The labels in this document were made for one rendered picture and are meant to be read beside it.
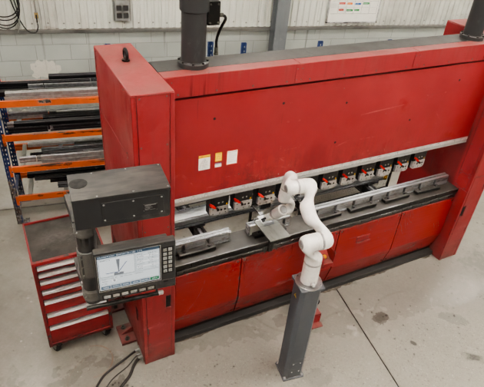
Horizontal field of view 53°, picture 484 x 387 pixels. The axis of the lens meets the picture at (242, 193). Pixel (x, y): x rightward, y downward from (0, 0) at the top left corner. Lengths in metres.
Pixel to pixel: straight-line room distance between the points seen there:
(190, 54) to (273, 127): 0.82
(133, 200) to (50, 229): 1.47
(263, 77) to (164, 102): 0.77
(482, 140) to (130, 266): 3.44
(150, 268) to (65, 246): 1.05
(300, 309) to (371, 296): 1.54
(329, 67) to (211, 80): 0.88
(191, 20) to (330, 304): 2.93
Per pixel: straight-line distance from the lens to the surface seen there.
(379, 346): 4.57
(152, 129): 2.81
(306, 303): 3.49
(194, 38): 3.01
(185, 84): 2.99
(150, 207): 2.60
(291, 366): 4.03
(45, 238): 3.85
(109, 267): 2.78
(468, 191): 5.19
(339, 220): 4.29
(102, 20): 7.35
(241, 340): 4.33
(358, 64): 3.65
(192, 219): 3.94
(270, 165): 3.62
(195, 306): 4.05
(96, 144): 5.46
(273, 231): 3.82
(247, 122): 3.33
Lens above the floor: 3.38
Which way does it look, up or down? 34 degrees down
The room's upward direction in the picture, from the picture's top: 5 degrees clockwise
